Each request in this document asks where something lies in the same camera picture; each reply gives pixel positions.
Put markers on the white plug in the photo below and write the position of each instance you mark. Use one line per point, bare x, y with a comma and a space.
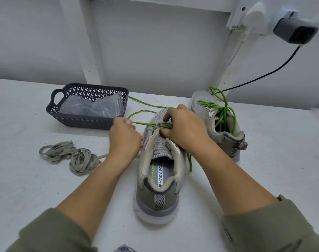
254, 17

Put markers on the dark plastic lattice basket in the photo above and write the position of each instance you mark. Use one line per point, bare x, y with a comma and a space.
80, 122

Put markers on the green shoelace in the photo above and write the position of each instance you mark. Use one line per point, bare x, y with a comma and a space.
220, 107
149, 109

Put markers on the person's left forearm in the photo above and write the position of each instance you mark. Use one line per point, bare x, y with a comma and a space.
75, 212

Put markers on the white wall socket plate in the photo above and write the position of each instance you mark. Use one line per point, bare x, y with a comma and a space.
254, 7

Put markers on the person's right hand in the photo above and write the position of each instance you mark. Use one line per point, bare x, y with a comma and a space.
186, 128

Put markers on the gray sneaker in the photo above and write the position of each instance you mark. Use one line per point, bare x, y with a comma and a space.
158, 202
230, 141

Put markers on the clear plastic bag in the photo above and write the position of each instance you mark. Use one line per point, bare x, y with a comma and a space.
94, 106

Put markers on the person's right forearm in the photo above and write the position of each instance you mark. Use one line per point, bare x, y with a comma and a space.
259, 202

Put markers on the gray patterned garment piece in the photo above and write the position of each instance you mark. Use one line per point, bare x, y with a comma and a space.
125, 248

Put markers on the gray charger adapter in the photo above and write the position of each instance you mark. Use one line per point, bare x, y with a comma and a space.
295, 31

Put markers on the person's left hand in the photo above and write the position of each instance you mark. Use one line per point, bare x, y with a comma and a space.
125, 140

